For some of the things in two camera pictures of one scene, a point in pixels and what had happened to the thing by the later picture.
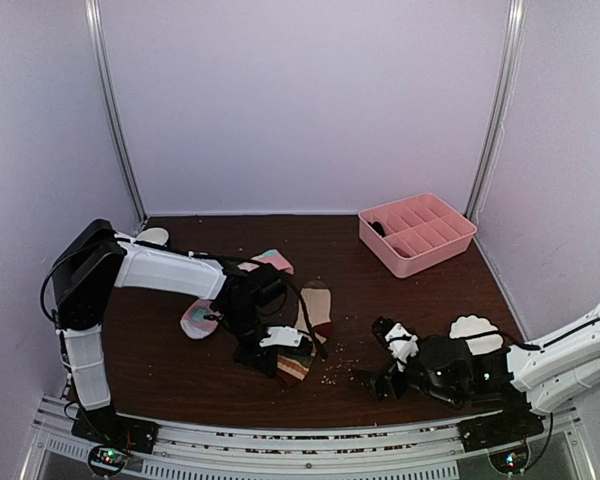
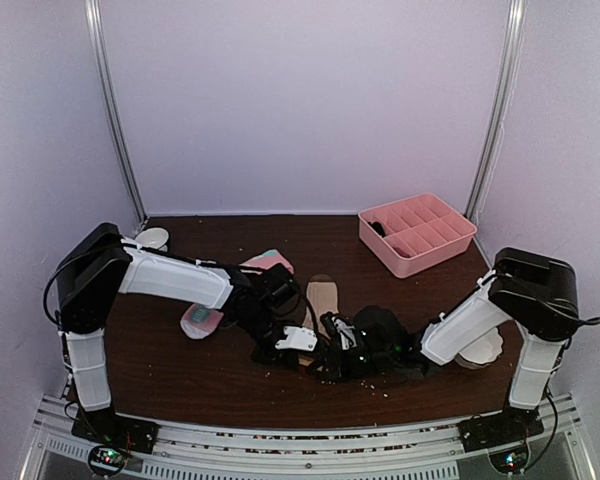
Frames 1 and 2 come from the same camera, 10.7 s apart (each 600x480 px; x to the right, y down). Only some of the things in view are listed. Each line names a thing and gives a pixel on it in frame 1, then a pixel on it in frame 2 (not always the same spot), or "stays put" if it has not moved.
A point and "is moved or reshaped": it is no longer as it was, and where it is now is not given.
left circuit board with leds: (107, 459) stays put
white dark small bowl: (157, 235) stays put
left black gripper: (259, 358) → (287, 357)
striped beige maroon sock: (314, 318) is moved or reshaped
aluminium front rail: (202, 450) stays put
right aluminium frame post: (501, 107) stays put
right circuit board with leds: (510, 461) stays put
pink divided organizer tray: (410, 233) stays put
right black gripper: (374, 384) → (337, 371)
